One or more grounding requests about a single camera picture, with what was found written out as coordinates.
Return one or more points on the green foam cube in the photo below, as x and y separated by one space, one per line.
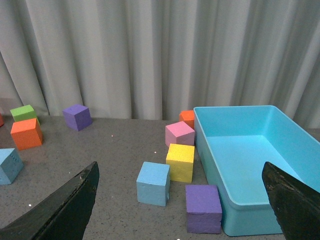
22 113

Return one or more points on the pink foam cube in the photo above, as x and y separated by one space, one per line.
179 133

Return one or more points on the yellow foam cube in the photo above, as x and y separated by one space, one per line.
180 158

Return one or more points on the light blue foam cube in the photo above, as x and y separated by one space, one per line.
10 165
153 184

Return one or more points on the light blue plastic bin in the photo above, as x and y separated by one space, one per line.
234 143

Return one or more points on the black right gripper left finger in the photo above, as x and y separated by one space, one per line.
63 215

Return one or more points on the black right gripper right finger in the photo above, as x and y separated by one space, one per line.
295 204

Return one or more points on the red foam cube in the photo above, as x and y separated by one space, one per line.
1 120

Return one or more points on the purple foam cube near bin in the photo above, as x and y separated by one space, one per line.
203 209

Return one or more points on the purple foam cube far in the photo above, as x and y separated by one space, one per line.
77 117

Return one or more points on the orange foam cube by bin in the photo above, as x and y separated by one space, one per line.
188 117

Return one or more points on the white curtain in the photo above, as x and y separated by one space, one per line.
152 59

